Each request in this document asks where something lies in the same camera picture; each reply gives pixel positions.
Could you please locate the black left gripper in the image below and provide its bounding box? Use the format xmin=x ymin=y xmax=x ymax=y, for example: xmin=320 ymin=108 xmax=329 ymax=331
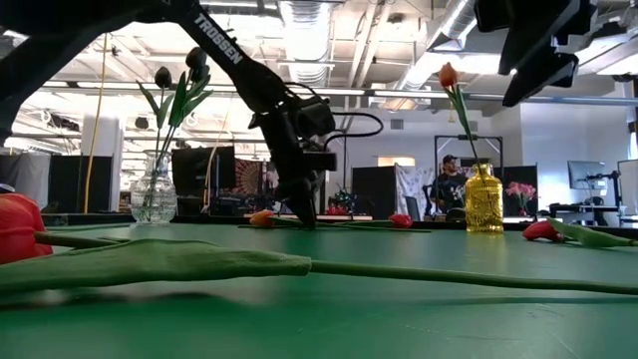
xmin=258 ymin=107 xmax=338 ymax=229

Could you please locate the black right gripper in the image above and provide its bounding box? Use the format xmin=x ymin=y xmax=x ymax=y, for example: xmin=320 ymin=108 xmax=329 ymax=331
xmin=474 ymin=0 xmax=599 ymax=108

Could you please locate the red artificial tulip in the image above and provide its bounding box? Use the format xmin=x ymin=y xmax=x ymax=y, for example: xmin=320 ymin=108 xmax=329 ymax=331
xmin=237 ymin=212 xmax=433 ymax=234
xmin=521 ymin=216 xmax=638 ymax=249
xmin=0 ymin=192 xmax=638 ymax=298

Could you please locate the ribbed clear glass vase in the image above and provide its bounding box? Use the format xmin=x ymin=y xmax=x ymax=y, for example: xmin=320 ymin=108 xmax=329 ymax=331
xmin=129 ymin=149 xmax=179 ymax=224

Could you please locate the yellow glass vase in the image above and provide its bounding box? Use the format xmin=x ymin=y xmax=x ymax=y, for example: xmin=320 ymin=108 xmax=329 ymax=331
xmin=464 ymin=163 xmax=504 ymax=234

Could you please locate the black partition panel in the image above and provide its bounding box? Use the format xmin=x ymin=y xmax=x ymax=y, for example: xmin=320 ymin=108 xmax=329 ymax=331
xmin=500 ymin=165 xmax=538 ymax=220
xmin=352 ymin=166 xmax=398 ymax=220
xmin=48 ymin=155 xmax=114 ymax=214

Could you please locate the white patterned cloth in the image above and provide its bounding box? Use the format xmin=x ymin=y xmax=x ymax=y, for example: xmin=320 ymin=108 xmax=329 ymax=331
xmin=396 ymin=166 xmax=435 ymax=220

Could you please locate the computer monitor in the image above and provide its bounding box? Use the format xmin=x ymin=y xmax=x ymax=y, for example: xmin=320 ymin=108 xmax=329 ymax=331
xmin=567 ymin=160 xmax=607 ymax=190
xmin=617 ymin=159 xmax=638 ymax=216

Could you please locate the green table mat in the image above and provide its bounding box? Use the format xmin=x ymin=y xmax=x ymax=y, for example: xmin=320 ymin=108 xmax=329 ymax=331
xmin=0 ymin=221 xmax=638 ymax=359

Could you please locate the overhead light bar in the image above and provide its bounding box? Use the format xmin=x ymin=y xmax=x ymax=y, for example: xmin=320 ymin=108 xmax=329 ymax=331
xmin=42 ymin=79 xmax=638 ymax=107

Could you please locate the person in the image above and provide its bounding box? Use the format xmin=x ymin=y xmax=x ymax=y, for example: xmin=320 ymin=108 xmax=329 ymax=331
xmin=429 ymin=154 xmax=469 ymax=221

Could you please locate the black office desk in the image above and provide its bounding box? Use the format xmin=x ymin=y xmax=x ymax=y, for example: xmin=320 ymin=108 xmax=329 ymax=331
xmin=547 ymin=201 xmax=638 ymax=226

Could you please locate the grey curtain panel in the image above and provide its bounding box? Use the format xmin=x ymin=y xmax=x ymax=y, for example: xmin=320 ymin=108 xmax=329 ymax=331
xmin=0 ymin=152 xmax=51 ymax=208

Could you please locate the patterned wall tapestry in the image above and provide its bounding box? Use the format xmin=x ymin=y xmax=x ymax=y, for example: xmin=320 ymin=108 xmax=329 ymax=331
xmin=234 ymin=158 xmax=280 ymax=196

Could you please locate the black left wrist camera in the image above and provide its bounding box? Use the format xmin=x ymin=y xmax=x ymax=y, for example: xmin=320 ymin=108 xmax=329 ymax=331
xmin=297 ymin=96 xmax=338 ymax=142

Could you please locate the yellow cable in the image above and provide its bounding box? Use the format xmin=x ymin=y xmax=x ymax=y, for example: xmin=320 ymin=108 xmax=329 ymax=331
xmin=83 ymin=32 xmax=110 ymax=215
xmin=202 ymin=99 xmax=230 ymax=208

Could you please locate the silver ceiling ventilation duct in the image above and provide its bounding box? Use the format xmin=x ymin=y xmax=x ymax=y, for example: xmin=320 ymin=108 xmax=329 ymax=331
xmin=383 ymin=0 xmax=479 ymax=112
xmin=277 ymin=0 xmax=334 ymax=101

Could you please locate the black rig frame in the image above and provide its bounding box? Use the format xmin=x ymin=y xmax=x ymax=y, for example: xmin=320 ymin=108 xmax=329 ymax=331
xmin=434 ymin=134 xmax=504 ymax=169

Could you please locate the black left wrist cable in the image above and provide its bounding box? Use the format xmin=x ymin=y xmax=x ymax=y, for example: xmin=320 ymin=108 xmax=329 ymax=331
xmin=323 ymin=112 xmax=385 ymax=151

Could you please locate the black aluminium table frame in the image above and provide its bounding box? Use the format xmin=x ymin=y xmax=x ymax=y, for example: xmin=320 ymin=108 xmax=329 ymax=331
xmin=42 ymin=212 xmax=638 ymax=235

